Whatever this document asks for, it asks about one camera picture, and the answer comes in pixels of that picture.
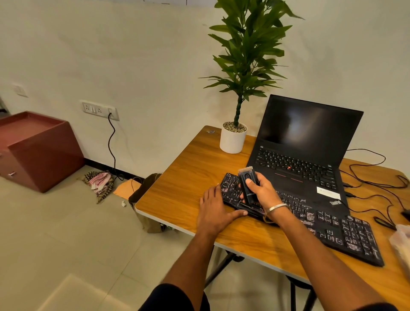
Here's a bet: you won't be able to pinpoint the checked cloth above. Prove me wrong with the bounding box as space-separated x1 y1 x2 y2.
82 171 116 204

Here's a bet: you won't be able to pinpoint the black left sleeve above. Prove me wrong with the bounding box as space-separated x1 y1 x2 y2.
139 283 211 311

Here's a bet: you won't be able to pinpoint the translucent plastic bag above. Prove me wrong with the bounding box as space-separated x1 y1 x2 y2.
389 224 410 282

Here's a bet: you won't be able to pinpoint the brown cardboard piece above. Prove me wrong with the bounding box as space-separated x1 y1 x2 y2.
113 178 142 200

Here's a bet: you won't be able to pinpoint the red-brown cabinet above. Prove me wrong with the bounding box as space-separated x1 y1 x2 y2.
0 111 85 193

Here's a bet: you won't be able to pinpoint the black laptop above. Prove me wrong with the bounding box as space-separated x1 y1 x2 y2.
246 94 364 216

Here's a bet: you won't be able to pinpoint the green leafy plant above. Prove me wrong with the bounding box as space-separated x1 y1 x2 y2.
199 0 305 129

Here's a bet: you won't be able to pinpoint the black sleeve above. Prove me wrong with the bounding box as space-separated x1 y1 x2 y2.
139 283 211 311
355 302 398 311

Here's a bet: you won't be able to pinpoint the black laptop cable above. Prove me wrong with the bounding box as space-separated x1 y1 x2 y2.
342 182 398 231

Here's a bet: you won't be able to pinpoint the white plant pot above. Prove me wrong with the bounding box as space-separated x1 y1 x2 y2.
219 121 248 154

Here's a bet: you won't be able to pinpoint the black keyboard cleaning brush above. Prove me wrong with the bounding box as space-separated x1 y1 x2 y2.
238 166 261 206

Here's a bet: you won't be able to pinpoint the person's left forearm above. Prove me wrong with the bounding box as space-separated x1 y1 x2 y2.
160 228 222 290

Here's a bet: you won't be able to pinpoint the black keyboard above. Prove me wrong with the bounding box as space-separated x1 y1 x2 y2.
220 173 385 268

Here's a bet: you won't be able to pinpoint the black table legs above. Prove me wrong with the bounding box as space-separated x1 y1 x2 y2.
204 250 318 311

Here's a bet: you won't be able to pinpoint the white wall socket panel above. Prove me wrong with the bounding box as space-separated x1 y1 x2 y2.
80 100 120 122

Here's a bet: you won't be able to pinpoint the thin black looped cable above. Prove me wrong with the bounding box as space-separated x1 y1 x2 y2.
340 149 410 189

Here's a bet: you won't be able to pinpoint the black power cord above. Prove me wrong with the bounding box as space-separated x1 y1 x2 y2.
107 112 125 181

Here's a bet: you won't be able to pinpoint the person's right forearm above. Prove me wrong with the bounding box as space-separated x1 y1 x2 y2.
266 207 386 309

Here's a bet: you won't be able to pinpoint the black right sleeve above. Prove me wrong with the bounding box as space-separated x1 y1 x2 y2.
355 302 398 311

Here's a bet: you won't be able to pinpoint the person's left hand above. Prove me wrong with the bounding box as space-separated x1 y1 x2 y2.
196 184 249 237

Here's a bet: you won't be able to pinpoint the person's right hand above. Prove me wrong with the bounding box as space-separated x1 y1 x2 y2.
239 172 289 214

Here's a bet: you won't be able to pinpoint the dark olive bag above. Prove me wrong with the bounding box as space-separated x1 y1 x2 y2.
128 173 167 234

